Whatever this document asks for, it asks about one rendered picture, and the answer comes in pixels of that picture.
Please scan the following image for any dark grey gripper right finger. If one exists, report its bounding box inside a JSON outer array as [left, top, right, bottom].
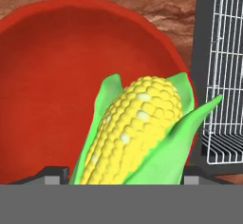
[[182, 166, 222, 186]]

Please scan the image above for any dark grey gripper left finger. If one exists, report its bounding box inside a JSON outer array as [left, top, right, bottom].
[[11, 165, 70, 186]]

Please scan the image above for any yellow corn cob green husk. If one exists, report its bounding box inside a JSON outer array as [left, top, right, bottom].
[[68, 71, 224, 186]]

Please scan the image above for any red bowl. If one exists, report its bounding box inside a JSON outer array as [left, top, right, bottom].
[[0, 0, 198, 185]]

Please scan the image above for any dark grey rack tray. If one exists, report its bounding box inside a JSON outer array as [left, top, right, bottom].
[[187, 0, 243, 177]]

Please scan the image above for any white wire dish rack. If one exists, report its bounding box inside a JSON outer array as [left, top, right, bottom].
[[200, 0, 243, 165]]

